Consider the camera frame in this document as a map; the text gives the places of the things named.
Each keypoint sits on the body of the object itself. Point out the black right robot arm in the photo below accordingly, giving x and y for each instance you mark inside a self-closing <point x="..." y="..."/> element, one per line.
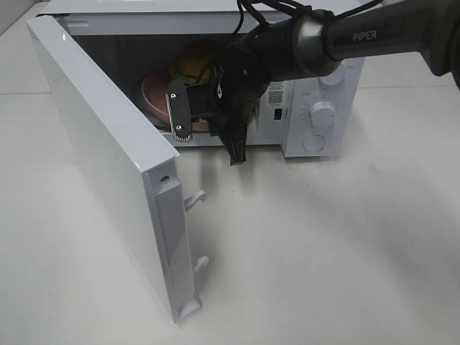
<point x="309" y="43"/>

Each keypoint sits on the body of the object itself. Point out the white microwave knob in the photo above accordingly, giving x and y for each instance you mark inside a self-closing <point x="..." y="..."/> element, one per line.
<point x="322" y="114"/>
<point x="333" y="79"/>

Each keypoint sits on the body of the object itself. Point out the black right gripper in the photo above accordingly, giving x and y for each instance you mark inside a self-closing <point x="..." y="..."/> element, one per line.
<point x="226" y="102"/>

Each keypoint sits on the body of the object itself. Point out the pink plate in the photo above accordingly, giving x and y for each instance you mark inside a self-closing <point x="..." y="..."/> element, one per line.
<point x="153" y="89"/>

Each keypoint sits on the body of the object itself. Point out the white microwave oven body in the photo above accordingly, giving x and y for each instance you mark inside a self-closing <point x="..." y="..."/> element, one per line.
<point x="107" y="63"/>

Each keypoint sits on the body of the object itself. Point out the burger with lettuce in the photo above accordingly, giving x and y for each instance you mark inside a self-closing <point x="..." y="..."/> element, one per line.
<point x="192" y="62"/>

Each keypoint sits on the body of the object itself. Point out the round white door button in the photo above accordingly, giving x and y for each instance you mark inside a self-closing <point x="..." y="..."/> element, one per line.
<point x="314" y="143"/>

